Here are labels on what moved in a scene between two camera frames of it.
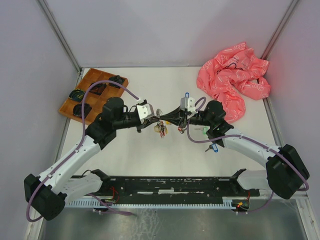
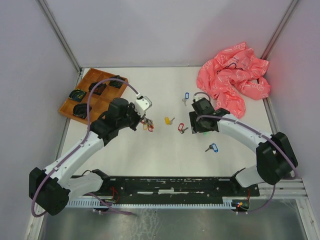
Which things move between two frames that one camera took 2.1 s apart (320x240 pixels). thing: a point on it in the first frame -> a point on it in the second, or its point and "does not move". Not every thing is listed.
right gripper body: (183, 118) -> (197, 125)
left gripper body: (142, 125) -> (133, 118)
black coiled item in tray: (117, 79) does not move
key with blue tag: (213, 146) does not move
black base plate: (176, 189) does not move
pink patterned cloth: (233, 73) does not move
